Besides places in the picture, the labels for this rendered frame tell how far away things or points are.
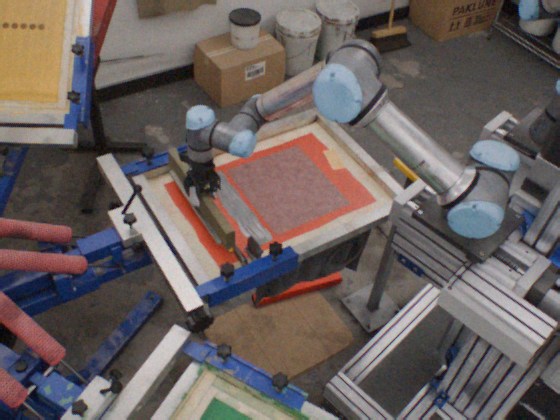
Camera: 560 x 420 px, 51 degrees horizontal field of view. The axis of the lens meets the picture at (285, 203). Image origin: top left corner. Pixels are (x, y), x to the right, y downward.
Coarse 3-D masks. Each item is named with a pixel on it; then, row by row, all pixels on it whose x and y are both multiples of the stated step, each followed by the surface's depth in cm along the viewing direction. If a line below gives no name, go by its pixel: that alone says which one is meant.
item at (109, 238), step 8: (104, 232) 172; (112, 232) 172; (80, 240) 169; (88, 240) 170; (96, 240) 170; (104, 240) 170; (112, 240) 170; (120, 240) 171; (80, 248) 167; (88, 248) 168; (96, 248) 168; (104, 248) 169; (128, 248) 175; (88, 256) 167; (96, 256) 169; (104, 256) 171
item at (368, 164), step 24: (288, 120) 223; (312, 120) 228; (168, 168) 202; (144, 192) 191; (168, 216) 185; (360, 216) 191; (384, 216) 192; (168, 240) 182; (312, 240) 183; (336, 240) 185; (192, 264) 173
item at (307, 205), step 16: (320, 176) 208; (336, 176) 209; (352, 176) 209; (288, 192) 201; (304, 192) 202; (320, 192) 202; (336, 192) 203; (352, 192) 204; (368, 192) 204; (256, 208) 195; (272, 208) 196; (288, 208) 196; (304, 208) 197; (320, 208) 197; (336, 208) 198; (352, 208) 198; (192, 224) 188; (272, 224) 191; (288, 224) 191; (304, 224) 192; (320, 224) 192; (208, 240) 184; (240, 240) 185; (272, 240) 186; (224, 256) 180
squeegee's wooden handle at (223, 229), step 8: (168, 152) 189; (176, 152) 189; (176, 160) 186; (176, 168) 188; (184, 168) 184; (184, 176) 183; (200, 200) 177; (208, 200) 175; (200, 208) 180; (208, 208) 174; (216, 208) 173; (208, 216) 176; (216, 216) 171; (224, 216) 172; (216, 224) 172; (224, 224) 169; (216, 232) 175; (224, 232) 168; (232, 232) 168; (224, 240) 170; (232, 240) 171
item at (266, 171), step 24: (288, 144) 219; (312, 144) 220; (216, 168) 207; (240, 168) 208; (264, 168) 209; (288, 168) 210; (312, 168) 211; (168, 192) 197; (240, 192) 200; (264, 192) 200; (192, 216) 191
